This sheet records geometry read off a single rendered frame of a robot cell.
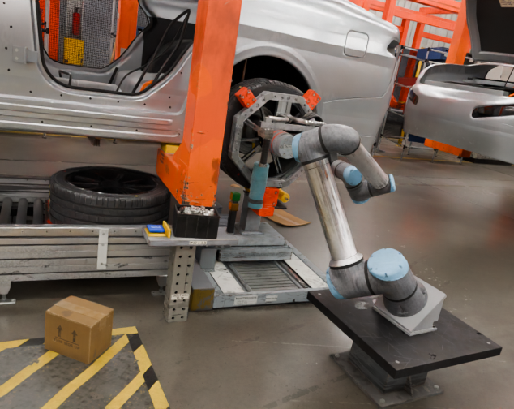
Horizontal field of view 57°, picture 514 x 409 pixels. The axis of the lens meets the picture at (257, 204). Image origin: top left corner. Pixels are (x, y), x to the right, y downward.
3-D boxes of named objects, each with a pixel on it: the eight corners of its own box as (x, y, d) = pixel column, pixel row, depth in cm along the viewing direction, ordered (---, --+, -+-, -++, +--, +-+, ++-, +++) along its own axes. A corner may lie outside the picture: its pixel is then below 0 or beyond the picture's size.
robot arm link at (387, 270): (417, 297, 193) (404, 272, 183) (376, 303, 201) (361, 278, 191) (415, 268, 204) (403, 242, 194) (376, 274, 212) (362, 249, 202)
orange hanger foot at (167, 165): (181, 174, 301) (186, 119, 291) (205, 200, 256) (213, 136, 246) (154, 172, 294) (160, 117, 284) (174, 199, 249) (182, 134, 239)
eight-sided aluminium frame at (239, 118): (304, 186, 298) (321, 98, 282) (310, 188, 292) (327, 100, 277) (223, 182, 275) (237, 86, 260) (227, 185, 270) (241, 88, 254)
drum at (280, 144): (281, 152, 284) (285, 128, 280) (297, 161, 266) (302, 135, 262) (260, 150, 278) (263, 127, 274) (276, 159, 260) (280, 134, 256)
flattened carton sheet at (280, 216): (267, 204, 451) (268, 200, 450) (310, 224, 413) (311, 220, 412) (243, 206, 431) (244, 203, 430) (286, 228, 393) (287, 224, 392)
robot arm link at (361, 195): (374, 202, 241) (365, 183, 235) (352, 208, 246) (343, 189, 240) (374, 191, 248) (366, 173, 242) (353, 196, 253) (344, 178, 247)
